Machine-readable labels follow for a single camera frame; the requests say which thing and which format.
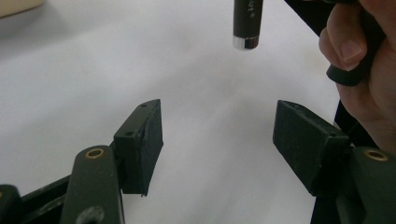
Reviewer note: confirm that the white board sheet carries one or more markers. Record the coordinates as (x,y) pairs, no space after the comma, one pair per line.
(202,124)

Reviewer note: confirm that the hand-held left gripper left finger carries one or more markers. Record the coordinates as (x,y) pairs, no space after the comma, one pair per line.
(140,146)

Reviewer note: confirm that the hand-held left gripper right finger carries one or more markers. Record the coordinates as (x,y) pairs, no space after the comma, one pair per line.
(306,143)

